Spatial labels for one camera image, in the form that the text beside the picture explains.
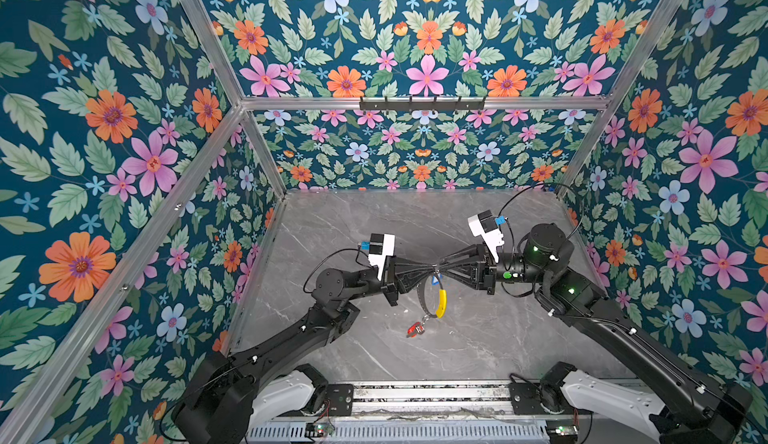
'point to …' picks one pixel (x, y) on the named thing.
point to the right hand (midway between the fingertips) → (445, 265)
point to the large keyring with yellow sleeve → (442, 299)
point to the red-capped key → (415, 329)
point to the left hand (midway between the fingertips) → (433, 272)
